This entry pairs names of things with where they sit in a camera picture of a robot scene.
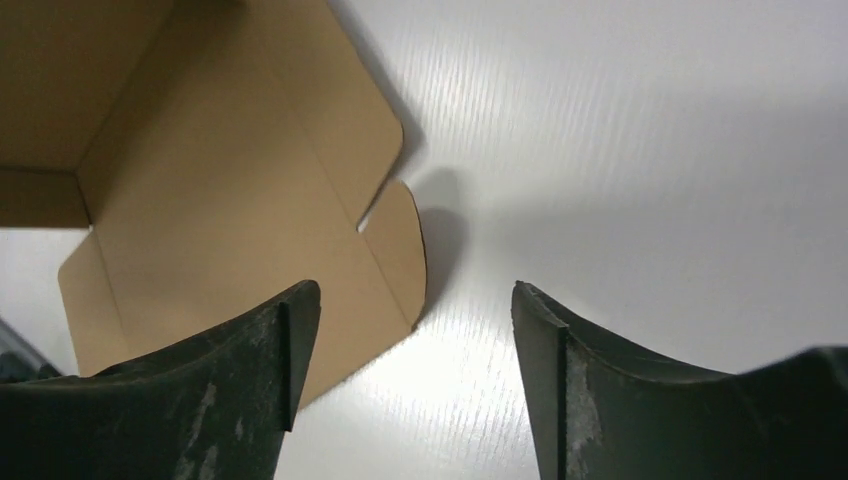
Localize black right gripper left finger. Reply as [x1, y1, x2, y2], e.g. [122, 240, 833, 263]
[1, 280, 321, 479]

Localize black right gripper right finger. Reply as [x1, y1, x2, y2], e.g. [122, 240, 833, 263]
[511, 282, 847, 479]

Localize aluminium frame rails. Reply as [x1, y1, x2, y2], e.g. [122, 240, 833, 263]
[1, 320, 61, 384]

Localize brown cardboard box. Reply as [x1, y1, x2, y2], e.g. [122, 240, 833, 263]
[1, 1, 427, 404]

